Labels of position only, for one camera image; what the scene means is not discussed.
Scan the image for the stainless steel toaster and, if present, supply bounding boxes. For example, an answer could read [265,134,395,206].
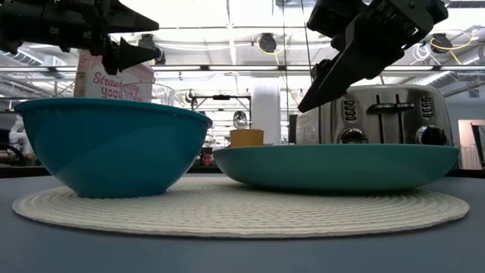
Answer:
[295,83,455,147]

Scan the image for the teal plate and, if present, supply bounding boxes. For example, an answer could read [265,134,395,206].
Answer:
[212,143,461,192]

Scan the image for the white pillar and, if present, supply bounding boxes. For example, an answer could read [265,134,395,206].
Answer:
[252,85,282,146]

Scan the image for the clear drinking glass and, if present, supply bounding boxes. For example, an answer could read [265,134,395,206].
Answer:
[120,82,177,107]

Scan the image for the black table border rail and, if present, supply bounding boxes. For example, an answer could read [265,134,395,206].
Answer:
[0,165,485,179]

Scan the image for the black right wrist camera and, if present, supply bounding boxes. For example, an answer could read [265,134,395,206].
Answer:
[305,0,367,41]

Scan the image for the black hanging cable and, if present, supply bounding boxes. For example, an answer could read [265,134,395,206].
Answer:
[280,0,289,145]
[300,0,315,102]

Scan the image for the black metal rack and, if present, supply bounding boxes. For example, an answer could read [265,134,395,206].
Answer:
[191,94,253,147]

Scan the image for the white background machine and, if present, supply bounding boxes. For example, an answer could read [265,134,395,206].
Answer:
[8,113,30,160]

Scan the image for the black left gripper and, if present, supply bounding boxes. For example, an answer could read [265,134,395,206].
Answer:
[0,0,164,75]

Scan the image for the silver hanging lamp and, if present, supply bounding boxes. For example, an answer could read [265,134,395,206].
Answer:
[233,110,249,130]

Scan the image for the pink strawberry yogurt cereal box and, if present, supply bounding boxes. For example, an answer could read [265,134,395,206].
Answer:
[74,49,156,102]

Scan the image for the cream woven round placemat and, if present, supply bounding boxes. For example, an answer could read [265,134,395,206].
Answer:
[11,176,471,240]

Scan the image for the yellow-orange cup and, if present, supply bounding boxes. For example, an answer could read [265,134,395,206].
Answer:
[229,128,265,149]

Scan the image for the blue plastic bowl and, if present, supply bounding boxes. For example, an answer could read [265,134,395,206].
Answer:
[14,97,213,199]

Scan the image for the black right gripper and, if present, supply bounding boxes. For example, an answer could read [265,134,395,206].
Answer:
[297,0,450,114]

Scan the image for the black ceiling cable reel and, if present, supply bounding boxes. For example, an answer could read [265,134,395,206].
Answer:
[137,33,167,65]
[258,33,278,54]
[430,33,452,54]

